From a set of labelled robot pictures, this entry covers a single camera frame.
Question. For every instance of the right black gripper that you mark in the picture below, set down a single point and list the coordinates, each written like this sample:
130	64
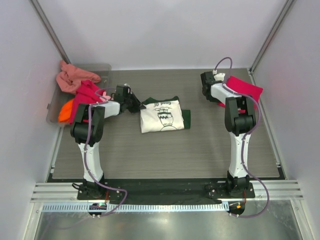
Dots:
212	99

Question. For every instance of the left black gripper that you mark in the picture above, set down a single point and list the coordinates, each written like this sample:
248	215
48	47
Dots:
138	105

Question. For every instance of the magenta t shirt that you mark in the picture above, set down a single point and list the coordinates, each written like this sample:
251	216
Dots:
243	87

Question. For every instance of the white and green t shirt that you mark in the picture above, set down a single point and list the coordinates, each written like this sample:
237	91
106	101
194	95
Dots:
164	115

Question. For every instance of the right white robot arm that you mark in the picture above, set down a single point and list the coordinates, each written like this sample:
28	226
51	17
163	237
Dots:
239	120

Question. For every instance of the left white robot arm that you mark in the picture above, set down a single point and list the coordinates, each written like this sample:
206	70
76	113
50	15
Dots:
87	130

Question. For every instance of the light pink t shirt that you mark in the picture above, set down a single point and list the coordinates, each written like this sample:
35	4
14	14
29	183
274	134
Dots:
104	97

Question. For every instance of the crimson red t shirt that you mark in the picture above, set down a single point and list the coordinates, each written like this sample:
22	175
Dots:
87	93

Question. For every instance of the salmon pink t shirt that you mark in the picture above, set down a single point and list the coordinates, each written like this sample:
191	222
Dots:
70	77

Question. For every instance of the orange t shirt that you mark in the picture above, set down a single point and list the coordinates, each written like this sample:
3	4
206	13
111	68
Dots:
65	112

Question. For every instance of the grey plastic bin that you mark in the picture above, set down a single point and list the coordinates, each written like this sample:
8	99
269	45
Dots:
60	98

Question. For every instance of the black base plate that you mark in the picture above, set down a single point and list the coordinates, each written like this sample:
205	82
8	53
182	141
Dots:
165	191

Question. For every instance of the right aluminium frame post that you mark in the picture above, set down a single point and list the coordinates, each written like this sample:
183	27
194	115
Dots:
285	10

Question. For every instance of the aluminium frame post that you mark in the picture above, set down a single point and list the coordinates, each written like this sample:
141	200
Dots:
285	10
50	30

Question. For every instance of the slotted cable duct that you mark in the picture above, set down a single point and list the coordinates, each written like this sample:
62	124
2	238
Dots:
99	207

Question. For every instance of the left aluminium frame post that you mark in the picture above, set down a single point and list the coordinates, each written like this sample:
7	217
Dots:
50	30

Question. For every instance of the aluminium front rail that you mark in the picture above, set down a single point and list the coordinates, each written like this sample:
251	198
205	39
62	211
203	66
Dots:
277	189

